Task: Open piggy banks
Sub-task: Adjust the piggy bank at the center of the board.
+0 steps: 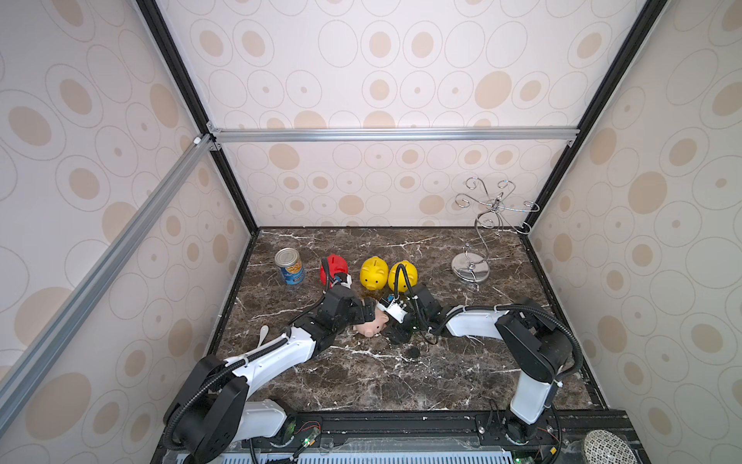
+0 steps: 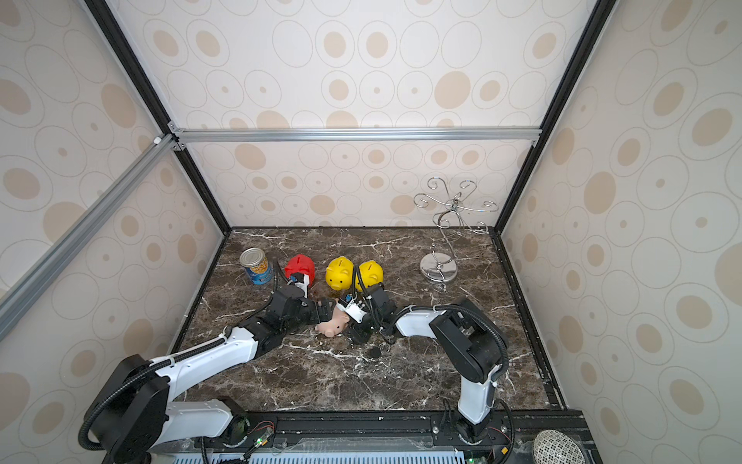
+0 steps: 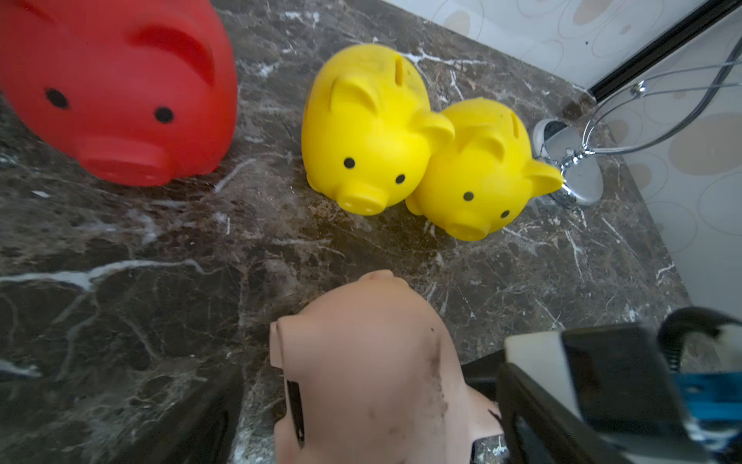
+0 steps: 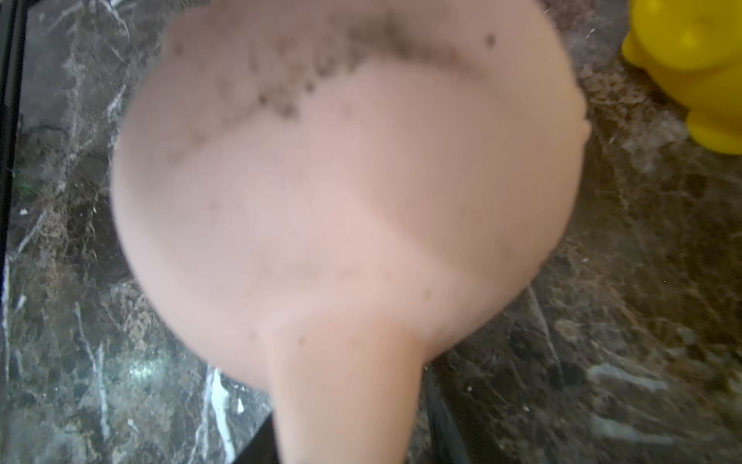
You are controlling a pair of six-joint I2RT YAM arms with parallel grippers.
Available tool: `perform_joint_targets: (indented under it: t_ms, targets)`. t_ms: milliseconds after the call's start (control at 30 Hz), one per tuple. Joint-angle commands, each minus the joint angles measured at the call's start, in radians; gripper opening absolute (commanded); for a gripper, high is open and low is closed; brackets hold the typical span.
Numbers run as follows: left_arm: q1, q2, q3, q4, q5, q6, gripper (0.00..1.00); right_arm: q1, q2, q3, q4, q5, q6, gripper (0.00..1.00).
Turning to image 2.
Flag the yellow piggy bank front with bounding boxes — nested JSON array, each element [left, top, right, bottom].
[[356, 260, 384, 291]]

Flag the yellow piggy bank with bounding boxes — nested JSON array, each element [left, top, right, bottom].
[[356, 260, 384, 291], [326, 256, 355, 291]]

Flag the pink piggy bank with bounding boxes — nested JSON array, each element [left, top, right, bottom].
[[315, 305, 350, 338]]

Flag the red piggy bank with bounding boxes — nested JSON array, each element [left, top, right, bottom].
[[284, 254, 316, 286]]

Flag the yellow piggy bank back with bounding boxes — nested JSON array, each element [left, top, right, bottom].
[[326, 256, 355, 291]]

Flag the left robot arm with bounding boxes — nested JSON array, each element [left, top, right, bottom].
[[77, 273, 342, 463]]

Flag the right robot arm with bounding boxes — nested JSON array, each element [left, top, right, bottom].
[[330, 284, 509, 443]]

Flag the blue labelled tin can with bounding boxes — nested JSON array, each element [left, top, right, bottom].
[[240, 247, 274, 285]]

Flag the perforated metal mesh dome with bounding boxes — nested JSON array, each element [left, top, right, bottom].
[[533, 429, 587, 464]]

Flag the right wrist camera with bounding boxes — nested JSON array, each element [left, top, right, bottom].
[[339, 298, 367, 324]]

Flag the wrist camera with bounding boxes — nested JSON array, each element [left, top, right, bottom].
[[339, 298, 367, 324], [289, 273, 311, 299]]

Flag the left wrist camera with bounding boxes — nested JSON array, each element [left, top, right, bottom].
[[289, 273, 311, 299]]

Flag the chrome wire hook stand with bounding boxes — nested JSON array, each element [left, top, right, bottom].
[[414, 176, 498, 284]]

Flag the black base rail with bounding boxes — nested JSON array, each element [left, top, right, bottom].
[[102, 408, 604, 464]]

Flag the horizontal aluminium rail back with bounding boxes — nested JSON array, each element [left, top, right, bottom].
[[174, 126, 541, 143]]

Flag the diagonal aluminium rail left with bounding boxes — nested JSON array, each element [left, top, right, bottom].
[[1, 133, 175, 338]]

